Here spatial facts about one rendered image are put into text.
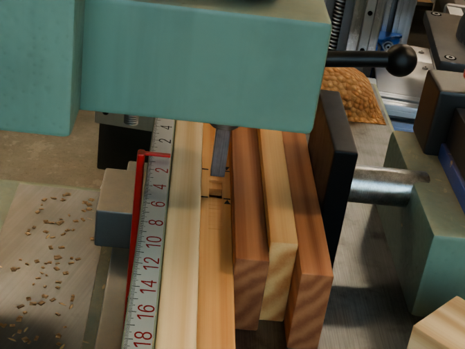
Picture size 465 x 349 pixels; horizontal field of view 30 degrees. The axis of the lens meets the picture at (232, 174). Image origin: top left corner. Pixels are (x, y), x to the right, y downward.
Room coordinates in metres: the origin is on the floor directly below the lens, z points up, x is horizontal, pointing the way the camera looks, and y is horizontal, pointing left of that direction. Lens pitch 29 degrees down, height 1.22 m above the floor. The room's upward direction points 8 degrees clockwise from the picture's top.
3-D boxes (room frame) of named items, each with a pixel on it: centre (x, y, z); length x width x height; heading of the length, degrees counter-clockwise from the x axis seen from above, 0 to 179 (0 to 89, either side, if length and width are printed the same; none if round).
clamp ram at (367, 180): (0.50, -0.09, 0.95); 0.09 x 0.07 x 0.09; 5
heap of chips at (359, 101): (0.75, -0.06, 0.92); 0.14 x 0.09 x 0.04; 95
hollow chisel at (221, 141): (0.49, 0.01, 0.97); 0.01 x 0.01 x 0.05; 5
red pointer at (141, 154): (0.48, 0.05, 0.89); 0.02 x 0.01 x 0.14; 95
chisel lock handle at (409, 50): (0.49, -0.07, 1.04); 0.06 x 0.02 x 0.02; 95
